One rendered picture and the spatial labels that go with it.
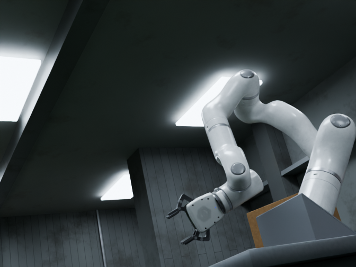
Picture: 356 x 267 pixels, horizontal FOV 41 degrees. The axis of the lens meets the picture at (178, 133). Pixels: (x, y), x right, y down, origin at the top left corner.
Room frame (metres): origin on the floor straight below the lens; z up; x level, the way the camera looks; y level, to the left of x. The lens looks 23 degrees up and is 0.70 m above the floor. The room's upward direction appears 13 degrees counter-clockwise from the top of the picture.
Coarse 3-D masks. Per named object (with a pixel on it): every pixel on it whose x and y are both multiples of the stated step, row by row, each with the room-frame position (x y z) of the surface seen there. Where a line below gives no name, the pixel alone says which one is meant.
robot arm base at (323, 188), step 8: (304, 176) 1.52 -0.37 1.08; (312, 176) 1.47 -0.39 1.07; (320, 176) 1.46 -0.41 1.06; (328, 176) 1.46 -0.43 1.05; (304, 184) 1.48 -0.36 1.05; (312, 184) 1.46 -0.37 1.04; (320, 184) 1.45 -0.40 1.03; (328, 184) 1.46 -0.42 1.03; (336, 184) 1.48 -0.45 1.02; (304, 192) 1.46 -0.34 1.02; (312, 192) 1.44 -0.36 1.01; (320, 192) 1.44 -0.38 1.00; (328, 192) 1.45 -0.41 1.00; (336, 192) 1.47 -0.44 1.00; (320, 200) 1.43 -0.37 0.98; (328, 200) 1.44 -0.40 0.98; (336, 200) 1.48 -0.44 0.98; (328, 208) 1.44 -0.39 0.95
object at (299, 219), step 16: (272, 208) 1.44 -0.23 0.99; (288, 208) 1.37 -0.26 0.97; (304, 208) 1.32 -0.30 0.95; (320, 208) 1.34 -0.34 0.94; (272, 224) 1.45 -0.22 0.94; (288, 224) 1.39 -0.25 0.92; (304, 224) 1.33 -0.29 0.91; (320, 224) 1.33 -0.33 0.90; (336, 224) 1.36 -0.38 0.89; (272, 240) 1.47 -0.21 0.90; (288, 240) 1.41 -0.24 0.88; (304, 240) 1.35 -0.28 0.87
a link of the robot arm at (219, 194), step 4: (216, 188) 1.48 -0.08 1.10; (212, 192) 1.51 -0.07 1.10; (216, 192) 1.47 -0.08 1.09; (220, 192) 1.47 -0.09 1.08; (224, 192) 1.47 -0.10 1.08; (216, 196) 1.48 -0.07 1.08; (220, 196) 1.46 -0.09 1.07; (224, 196) 1.46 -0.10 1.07; (220, 200) 1.47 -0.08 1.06; (224, 200) 1.47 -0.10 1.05; (228, 200) 1.47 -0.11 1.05; (224, 204) 1.47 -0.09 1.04; (228, 204) 1.48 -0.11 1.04; (224, 208) 1.49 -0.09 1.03; (228, 208) 1.48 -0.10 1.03; (232, 208) 1.50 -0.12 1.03; (224, 212) 1.52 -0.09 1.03
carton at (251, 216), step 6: (288, 198) 1.92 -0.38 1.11; (270, 204) 1.98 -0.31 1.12; (276, 204) 1.96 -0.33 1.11; (258, 210) 2.02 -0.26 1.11; (264, 210) 2.00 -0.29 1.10; (336, 210) 2.05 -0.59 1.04; (252, 216) 2.05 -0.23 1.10; (336, 216) 2.03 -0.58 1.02; (252, 222) 2.05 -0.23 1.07; (252, 228) 2.06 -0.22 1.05; (258, 228) 2.04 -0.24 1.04; (252, 234) 2.06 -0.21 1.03; (258, 234) 2.04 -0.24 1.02; (258, 240) 2.05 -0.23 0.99; (258, 246) 2.05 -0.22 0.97
